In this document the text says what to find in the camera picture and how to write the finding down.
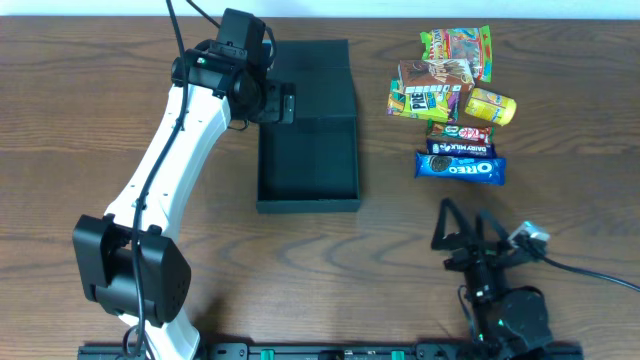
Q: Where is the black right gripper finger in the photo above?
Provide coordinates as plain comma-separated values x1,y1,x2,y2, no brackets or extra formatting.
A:
475,210,509,245
430,197,477,252

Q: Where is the blue Oreo pack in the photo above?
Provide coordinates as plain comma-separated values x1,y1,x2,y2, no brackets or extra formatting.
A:
415,152,506,186

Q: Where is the dark green gift box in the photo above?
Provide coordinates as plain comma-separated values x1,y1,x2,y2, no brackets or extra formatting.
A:
256,39,361,214

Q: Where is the brown Pocky box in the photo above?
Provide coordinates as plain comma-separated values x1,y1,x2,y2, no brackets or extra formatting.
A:
398,59,475,93

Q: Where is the colourful gummy candy bag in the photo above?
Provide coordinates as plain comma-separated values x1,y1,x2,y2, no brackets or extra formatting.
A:
420,25,493,83

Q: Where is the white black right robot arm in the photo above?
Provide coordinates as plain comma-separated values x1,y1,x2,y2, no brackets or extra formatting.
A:
431,199,553,359

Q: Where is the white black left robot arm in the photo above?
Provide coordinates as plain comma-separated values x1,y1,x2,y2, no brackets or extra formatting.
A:
72,9,295,359

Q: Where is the purple Dairy Milk bar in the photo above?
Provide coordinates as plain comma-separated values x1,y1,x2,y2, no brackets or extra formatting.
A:
426,139,497,159

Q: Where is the red green KitKat bar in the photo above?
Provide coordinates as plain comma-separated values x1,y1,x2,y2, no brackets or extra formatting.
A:
427,121,494,144

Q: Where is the yellow Mentos bottle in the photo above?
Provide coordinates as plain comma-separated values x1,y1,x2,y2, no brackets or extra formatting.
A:
464,88,517,126

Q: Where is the yellow green Pretz box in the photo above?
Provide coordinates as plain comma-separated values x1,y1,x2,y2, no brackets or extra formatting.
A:
386,78,460,123

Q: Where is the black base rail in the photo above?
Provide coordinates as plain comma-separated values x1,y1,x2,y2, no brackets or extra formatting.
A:
77,342,584,360

